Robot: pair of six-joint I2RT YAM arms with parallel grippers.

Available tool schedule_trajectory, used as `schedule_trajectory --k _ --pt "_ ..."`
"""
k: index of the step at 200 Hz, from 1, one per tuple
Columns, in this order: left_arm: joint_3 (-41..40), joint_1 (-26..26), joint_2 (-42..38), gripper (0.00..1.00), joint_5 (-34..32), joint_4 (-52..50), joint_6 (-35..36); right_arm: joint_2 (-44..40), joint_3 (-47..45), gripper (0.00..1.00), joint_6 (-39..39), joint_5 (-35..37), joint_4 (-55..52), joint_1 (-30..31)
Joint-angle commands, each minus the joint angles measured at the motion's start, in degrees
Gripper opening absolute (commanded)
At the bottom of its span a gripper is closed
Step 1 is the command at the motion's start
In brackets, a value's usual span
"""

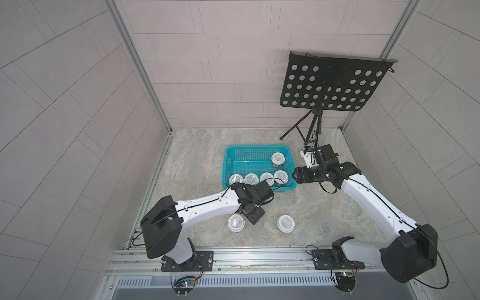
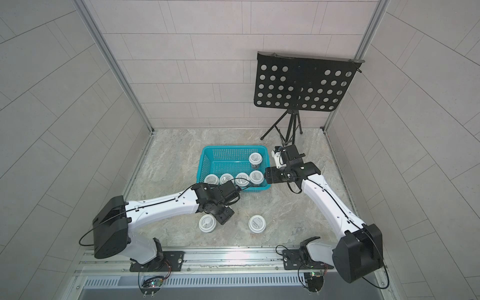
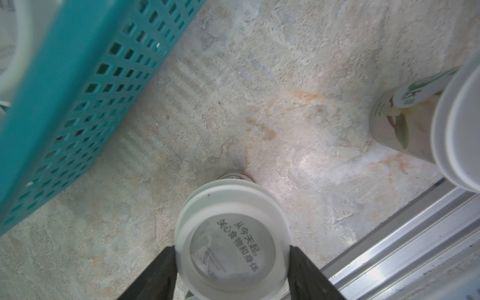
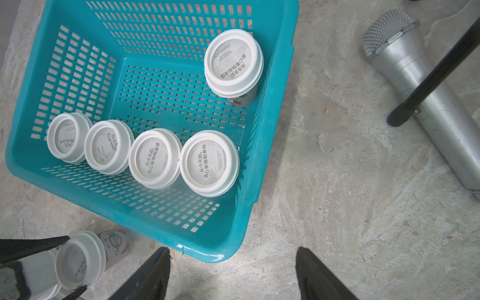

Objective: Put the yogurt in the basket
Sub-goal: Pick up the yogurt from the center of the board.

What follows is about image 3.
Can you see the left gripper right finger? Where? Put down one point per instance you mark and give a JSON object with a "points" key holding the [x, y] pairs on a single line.
{"points": [[306, 281]]}

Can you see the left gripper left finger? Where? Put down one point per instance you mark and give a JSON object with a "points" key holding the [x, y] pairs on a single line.
{"points": [[157, 281]]}

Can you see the yogurt cup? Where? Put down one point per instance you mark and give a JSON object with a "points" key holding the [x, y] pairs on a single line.
{"points": [[23, 28], [436, 119], [232, 241]]}

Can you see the teal plastic basket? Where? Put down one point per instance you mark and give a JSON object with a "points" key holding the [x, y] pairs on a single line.
{"points": [[97, 58]]}

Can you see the aluminium mounting rail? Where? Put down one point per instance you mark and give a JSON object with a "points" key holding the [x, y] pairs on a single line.
{"points": [[429, 250]]}

